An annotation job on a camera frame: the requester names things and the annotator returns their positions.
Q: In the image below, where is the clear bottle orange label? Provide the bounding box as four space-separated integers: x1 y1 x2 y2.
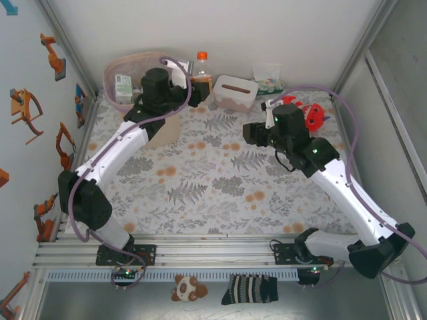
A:
190 51 215 97

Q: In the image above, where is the bottle white green label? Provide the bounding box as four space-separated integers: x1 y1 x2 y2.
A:
114 73 135 103

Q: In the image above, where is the beige ribbed plastic bin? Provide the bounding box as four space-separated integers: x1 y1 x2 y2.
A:
102 51 183 149

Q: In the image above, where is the red shark plush toy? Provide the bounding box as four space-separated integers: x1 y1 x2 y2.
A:
282 95 330 133

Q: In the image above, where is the white pink tissue box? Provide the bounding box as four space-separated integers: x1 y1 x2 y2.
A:
212 75 260 113

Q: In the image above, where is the pink plastic basket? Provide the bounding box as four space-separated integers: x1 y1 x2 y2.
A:
102 51 183 114

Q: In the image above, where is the green tissue pack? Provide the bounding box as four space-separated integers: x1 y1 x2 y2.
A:
252 63 284 93

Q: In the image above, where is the orange curved claw sticker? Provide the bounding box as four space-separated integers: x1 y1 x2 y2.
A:
9 88 44 145

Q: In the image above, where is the black white striped sock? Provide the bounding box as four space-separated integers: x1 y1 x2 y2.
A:
221 273 280 306

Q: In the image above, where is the panda plush toy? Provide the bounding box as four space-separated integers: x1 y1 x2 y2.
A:
171 273 209 303

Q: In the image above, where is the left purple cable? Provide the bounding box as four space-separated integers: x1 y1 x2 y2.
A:
68 57 193 241

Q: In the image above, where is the purple cable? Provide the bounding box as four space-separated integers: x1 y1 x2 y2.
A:
268 85 427 284
68 57 193 241

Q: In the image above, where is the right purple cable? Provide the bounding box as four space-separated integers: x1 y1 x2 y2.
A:
268 85 427 284

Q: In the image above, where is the thin black cable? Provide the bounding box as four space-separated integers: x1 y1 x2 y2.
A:
275 149 298 173

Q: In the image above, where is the blue orange wall sticker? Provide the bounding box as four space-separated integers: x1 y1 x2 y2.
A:
75 83 88 129

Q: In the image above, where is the aluminium frame post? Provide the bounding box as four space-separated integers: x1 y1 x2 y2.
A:
330 0 401 101
35 0 101 101

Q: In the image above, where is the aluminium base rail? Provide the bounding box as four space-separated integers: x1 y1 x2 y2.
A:
33 233 354 269

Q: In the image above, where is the white slotted cable duct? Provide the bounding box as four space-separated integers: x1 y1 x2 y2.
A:
46 269 300 283

